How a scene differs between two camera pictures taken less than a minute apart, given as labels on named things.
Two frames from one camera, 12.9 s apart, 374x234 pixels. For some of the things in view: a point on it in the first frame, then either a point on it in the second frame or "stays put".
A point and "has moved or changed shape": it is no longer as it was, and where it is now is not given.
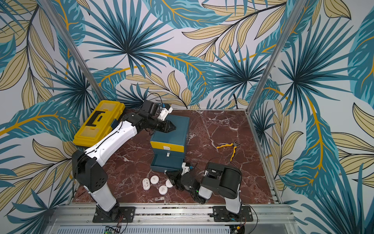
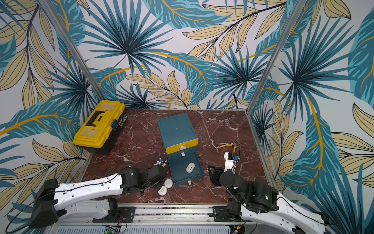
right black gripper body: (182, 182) to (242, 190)
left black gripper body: (158, 125) to (151, 185)
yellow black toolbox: (99, 123) stays put
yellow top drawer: (167, 146) to (182, 146)
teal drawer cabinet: (170, 149) has moved or changed shape
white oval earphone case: (146, 184) has moved or changed shape
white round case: (162, 189) stays put
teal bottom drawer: (162, 163) has moved or changed shape
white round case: (168, 183) stays put
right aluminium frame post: (279, 47) stays put
